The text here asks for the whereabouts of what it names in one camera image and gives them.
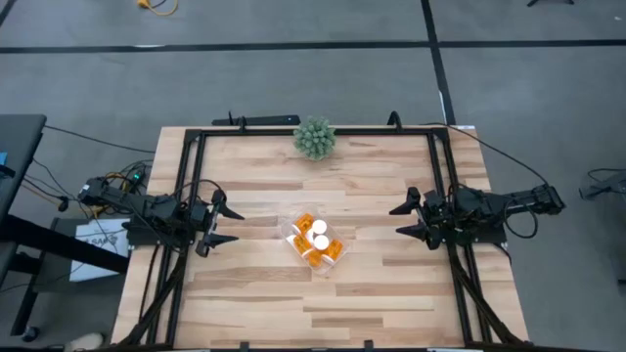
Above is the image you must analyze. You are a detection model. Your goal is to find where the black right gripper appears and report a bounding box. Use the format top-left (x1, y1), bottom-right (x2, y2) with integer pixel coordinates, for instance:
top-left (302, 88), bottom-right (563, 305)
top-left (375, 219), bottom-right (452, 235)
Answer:
top-left (388, 186), bottom-right (454, 251)

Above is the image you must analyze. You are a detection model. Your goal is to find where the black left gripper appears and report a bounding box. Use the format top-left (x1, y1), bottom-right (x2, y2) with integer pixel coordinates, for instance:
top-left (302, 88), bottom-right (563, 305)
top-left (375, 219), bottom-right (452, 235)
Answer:
top-left (185, 189), bottom-right (246, 259)

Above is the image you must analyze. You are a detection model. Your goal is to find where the clear plastic basket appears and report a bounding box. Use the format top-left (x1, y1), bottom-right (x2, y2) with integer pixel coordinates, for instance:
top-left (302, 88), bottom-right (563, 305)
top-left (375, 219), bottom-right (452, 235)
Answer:
top-left (279, 208), bottom-right (349, 276)

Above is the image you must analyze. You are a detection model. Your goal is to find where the black flat bar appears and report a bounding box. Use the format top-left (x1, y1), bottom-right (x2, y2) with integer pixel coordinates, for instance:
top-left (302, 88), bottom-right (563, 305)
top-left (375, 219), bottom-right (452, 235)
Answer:
top-left (210, 110), bottom-right (302, 128)

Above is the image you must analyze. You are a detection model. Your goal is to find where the white printed box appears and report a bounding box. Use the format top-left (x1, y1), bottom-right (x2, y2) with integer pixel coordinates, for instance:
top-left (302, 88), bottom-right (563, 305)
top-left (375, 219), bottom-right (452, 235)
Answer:
top-left (67, 217), bottom-right (132, 284)

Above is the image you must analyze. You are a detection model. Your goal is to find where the green potted plant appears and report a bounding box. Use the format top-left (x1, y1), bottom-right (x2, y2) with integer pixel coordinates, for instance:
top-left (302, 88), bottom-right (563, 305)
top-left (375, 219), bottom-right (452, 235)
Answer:
top-left (292, 115), bottom-right (337, 161)

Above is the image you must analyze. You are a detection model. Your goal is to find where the person's shoe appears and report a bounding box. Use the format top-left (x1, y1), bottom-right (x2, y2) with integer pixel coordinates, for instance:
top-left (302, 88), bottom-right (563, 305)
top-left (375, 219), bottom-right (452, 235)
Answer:
top-left (66, 331), bottom-right (107, 352)

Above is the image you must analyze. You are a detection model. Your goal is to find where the black stand base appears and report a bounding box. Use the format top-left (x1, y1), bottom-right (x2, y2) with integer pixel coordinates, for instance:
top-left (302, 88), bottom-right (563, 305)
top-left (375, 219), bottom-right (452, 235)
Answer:
top-left (578, 168), bottom-right (626, 201)

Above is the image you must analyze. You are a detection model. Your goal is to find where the black desk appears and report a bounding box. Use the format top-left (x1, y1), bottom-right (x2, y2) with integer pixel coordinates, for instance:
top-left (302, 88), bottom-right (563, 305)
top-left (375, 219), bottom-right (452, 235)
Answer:
top-left (0, 113), bottom-right (132, 344)

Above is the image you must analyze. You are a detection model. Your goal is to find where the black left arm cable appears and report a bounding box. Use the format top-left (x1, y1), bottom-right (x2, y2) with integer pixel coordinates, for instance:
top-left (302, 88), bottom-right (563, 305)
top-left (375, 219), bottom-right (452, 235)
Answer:
top-left (171, 177), bottom-right (225, 202)

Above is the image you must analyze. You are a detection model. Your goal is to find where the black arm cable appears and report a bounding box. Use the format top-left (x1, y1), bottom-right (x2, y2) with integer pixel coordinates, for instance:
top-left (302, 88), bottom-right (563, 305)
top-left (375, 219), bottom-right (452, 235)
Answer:
top-left (419, 121), bottom-right (550, 186)
top-left (171, 177), bottom-right (225, 202)

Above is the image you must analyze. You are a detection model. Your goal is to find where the black aluminium table frame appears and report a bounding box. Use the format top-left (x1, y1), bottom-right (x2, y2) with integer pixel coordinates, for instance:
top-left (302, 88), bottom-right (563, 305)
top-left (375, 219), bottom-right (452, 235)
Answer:
top-left (114, 125), bottom-right (524, 349)

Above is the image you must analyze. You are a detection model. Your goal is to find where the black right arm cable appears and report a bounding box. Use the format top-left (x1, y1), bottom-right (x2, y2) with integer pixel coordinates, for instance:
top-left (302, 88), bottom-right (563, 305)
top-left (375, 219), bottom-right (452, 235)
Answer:
top-left (419, 121), bottom-right (550, 186)

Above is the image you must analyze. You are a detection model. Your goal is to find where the black floor cable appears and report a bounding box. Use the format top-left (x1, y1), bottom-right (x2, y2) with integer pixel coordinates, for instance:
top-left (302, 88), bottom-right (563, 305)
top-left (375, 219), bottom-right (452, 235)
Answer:
top-left (42, 124), bottom-right (157, 155)

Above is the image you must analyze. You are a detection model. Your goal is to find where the yellow cable with plug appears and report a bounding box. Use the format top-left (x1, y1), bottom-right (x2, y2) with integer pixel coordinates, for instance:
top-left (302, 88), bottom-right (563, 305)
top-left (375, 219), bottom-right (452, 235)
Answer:
top-left (137, 0), bottom-right (180, 18)

